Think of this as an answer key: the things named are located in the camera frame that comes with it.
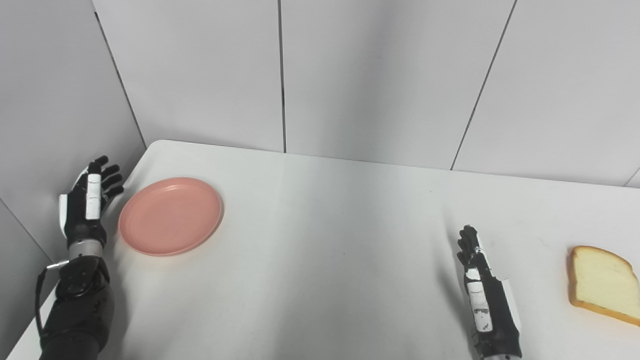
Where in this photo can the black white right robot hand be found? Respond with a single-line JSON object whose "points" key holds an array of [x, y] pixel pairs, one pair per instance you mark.
{"points": [[500, 325]]}

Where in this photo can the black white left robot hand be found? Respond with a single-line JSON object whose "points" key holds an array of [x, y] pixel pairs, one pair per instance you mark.
{"points": [[77, 215]]}

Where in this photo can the pink round plate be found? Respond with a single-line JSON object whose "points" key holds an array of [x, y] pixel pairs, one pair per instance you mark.
{"points": [[171, 216]]}

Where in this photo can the slice of white bread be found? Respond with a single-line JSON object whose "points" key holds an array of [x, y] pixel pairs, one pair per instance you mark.
{"points": [[602, 280]]}

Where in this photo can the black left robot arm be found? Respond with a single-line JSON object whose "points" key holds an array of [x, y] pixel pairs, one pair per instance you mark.
{"points": [[80, 310]]}

